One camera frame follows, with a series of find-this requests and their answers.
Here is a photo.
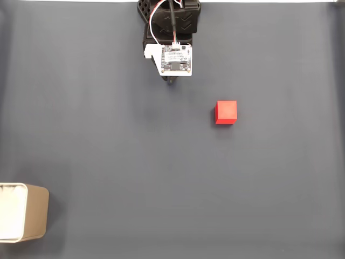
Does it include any camera board on white mount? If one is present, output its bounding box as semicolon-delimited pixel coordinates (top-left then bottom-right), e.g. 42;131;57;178
144;42;194;77

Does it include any red cube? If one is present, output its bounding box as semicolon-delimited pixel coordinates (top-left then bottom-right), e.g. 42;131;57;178
215;100;238;125

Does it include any beige box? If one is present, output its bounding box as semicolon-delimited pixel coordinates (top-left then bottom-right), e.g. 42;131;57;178
0;182;50;244

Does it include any black camera cable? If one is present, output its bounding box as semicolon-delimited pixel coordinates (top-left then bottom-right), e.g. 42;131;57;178
167;0;179;45

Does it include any white red servo cable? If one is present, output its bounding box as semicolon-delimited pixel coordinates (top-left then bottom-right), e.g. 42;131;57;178
148;0;189;45

